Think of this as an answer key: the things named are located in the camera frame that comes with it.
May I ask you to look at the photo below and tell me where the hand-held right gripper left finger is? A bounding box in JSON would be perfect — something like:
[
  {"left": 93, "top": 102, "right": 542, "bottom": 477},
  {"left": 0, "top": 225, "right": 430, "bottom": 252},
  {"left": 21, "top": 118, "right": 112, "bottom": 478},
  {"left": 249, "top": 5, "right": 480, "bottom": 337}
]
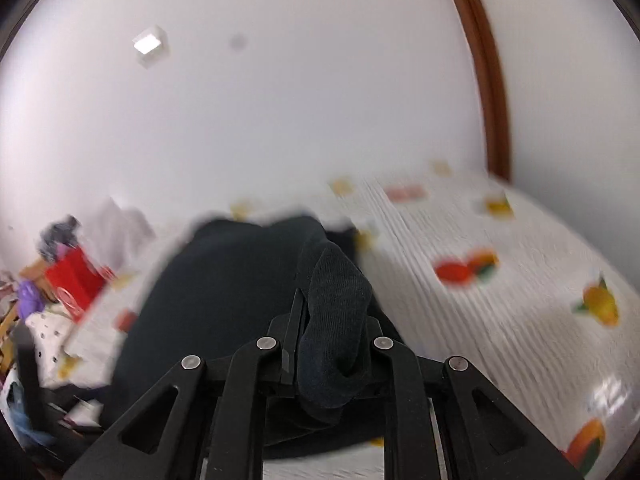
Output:
[{"left": 62, "top": 287, "right": 308, "bottom": 480}]

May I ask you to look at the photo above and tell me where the purple object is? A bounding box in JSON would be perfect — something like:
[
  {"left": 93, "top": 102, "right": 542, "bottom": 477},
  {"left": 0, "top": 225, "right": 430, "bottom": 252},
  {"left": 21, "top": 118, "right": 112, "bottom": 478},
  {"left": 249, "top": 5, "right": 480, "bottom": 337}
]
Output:
[{"left": 17, "top": 280, "right": 44, "bottom": 319}]

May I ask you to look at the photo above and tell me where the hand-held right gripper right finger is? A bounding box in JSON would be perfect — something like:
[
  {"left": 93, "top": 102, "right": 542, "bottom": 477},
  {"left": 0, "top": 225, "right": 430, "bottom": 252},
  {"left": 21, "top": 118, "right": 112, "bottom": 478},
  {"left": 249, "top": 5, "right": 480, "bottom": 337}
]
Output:
[{"left": 359, "top": 316, "right": 585, "bottom": 480}]

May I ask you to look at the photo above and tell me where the red paper bag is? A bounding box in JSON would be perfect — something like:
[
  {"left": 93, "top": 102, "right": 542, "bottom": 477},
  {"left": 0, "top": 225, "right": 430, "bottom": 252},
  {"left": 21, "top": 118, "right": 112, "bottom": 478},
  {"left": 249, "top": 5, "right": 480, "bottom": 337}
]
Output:
[{"left": 45, "top": 247, "right": 110, "bottom": 324}]

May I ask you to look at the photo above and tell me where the white fruit-print bedspread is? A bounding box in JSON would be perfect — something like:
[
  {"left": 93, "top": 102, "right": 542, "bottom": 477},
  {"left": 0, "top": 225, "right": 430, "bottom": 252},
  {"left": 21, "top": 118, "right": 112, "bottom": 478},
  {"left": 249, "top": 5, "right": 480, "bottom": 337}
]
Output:
[{"left": 59, "top": 167, "right": 637, "bottom": 480}]

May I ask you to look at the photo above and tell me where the black sweatshirt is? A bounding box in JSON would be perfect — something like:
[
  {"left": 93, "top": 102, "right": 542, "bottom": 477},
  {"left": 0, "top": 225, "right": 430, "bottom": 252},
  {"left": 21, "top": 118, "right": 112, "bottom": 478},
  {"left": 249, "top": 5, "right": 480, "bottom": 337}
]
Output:
[{"left": 102, "top": 214, "right": 407, "bottom": 461}]

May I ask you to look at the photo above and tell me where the white plastic shopping bag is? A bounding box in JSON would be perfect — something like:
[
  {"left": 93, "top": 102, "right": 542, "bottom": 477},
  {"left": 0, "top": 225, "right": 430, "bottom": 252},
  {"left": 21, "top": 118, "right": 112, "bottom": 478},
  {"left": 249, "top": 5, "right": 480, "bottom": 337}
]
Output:
[{"left": 85, "top": 197, "right": 157, "bottom": 272}]

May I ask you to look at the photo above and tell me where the white dotted quilt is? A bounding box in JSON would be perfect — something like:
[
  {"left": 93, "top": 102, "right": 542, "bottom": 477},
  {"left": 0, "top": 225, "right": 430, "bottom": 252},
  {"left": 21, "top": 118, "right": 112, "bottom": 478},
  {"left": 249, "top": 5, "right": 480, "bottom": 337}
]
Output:
[{"left": 25, "top": 310, "right": 77, "bottom": 377}]

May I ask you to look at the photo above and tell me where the grey plaid cloth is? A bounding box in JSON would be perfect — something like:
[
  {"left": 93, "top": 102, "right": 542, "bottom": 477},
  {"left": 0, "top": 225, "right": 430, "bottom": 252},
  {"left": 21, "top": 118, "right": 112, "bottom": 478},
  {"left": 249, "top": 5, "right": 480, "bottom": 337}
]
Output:
[{"left": 39, "top": 216, "right": 83, "bottom": 264}]

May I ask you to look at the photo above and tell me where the brown wooden door frame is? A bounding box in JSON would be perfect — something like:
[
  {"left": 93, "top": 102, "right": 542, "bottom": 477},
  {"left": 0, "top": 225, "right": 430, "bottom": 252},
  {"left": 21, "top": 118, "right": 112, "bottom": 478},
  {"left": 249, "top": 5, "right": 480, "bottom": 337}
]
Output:
[{"left": 436, "top": 0, "right": 514, "bottom": 183}]

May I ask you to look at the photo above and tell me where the square white ceiling light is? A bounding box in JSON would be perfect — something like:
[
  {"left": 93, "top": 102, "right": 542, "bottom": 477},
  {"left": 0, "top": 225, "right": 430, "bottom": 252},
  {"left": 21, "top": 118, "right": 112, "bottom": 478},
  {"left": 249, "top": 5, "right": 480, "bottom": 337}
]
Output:
[{"left": 132, "top": 26, "right": 171, "bottom": 70}]

